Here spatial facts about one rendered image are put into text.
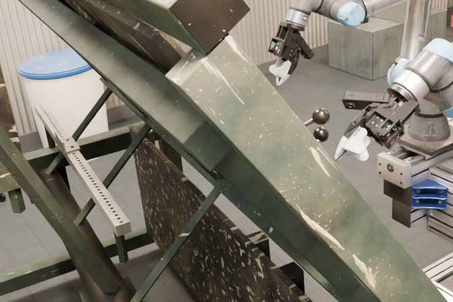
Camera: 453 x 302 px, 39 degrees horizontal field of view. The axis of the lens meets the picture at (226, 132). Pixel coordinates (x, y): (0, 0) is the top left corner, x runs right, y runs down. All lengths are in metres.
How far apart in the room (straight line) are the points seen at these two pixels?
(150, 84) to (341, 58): 5.05
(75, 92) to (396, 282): 3.61
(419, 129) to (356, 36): 3.66
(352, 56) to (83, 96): 2.62
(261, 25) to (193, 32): 5.25
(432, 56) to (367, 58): 4.47
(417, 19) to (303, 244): 1.26
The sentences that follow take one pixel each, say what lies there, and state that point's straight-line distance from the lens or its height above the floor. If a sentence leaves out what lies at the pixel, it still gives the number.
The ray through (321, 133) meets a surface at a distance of 1.51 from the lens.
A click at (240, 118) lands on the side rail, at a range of 1.00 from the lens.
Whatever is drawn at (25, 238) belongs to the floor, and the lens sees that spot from 4.15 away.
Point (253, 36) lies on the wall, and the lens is 6.13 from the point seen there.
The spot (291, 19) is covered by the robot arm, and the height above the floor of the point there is 1.53.
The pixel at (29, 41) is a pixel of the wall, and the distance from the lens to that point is 5.20.
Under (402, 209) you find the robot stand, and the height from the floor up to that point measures 0.79.
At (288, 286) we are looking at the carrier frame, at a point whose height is 0.83.
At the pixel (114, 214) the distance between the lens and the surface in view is 2.13.
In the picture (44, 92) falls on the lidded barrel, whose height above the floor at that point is 0.61.
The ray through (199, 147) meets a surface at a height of 1.63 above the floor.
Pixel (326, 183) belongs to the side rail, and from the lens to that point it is 1.15.
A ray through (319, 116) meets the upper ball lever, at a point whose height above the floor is 1.54.
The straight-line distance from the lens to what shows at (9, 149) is 1.96.
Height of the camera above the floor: 2.08
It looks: 24 degrees down
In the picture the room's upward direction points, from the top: 6 degrees counter-clockwise
